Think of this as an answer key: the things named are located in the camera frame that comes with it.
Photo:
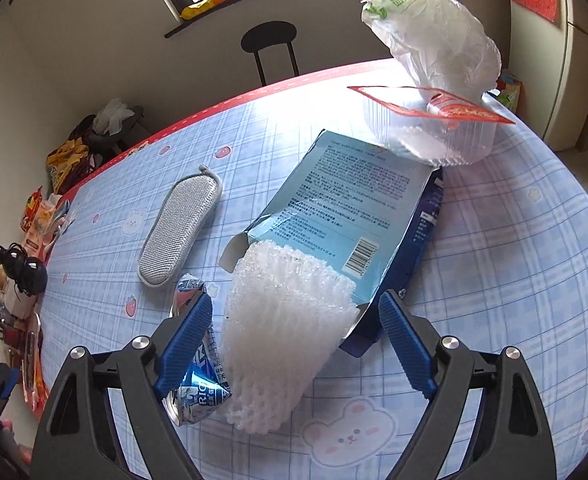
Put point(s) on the white green plastic bag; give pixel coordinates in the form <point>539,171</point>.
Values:
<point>434,30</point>

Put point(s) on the cream two-door fridge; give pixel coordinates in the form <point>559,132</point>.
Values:
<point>569,60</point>

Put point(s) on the green printed bag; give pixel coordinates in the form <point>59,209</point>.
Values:
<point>509,91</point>

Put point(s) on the red yellow snack packet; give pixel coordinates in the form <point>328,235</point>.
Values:
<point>36,207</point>

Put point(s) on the grey oval sponge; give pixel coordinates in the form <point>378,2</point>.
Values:
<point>179,230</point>

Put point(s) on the red printed tablecloth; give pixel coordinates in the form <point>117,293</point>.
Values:
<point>214,105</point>

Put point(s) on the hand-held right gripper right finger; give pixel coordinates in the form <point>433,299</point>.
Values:
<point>404,340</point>

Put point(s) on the pink printed box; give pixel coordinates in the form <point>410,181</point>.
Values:
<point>46,235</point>

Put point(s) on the black round-back chair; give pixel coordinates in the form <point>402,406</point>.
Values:
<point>269,40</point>

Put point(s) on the dark storage rack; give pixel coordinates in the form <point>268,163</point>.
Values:
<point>104,142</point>

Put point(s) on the crushed blue white can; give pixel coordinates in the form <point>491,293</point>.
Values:
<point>204,390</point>

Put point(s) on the white foam net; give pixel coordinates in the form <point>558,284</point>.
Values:
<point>274,340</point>

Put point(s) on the beige doll figurine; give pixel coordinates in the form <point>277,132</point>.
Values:
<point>0,276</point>

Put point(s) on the black gourd ornament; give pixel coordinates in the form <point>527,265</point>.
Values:
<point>26,270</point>

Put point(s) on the blue cardboard box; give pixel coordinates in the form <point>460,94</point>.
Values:
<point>334,210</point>

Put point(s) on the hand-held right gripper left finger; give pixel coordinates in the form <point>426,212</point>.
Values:
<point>184,340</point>

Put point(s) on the yellow printed bag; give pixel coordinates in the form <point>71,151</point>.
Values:
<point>71,157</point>

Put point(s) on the crumpled white plastic bag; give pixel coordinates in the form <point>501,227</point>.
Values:
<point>114,112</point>

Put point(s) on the clear tray with red film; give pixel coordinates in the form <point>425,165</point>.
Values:
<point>424,125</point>

